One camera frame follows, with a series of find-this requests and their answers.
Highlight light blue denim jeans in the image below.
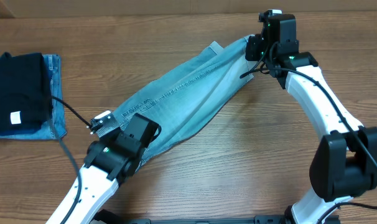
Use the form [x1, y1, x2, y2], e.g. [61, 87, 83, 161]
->
[113, 37, 254, 166]

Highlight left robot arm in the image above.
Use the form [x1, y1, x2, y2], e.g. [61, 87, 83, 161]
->
[47, 111, 161, 224]

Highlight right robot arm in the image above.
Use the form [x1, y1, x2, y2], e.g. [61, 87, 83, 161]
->
[245, 9, 377, 224]

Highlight folded blue denim jeans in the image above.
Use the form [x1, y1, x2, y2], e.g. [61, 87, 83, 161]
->
[0, 54, 67, 140]

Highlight black folded shirt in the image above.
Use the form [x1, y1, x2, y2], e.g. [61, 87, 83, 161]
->
[0, 52, 52, 135]

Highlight right black cable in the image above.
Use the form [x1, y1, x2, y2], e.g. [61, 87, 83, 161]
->
[240, 42, 377, 224]

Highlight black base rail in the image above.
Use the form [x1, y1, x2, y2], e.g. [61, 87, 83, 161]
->
[90, 210, 284, 224]

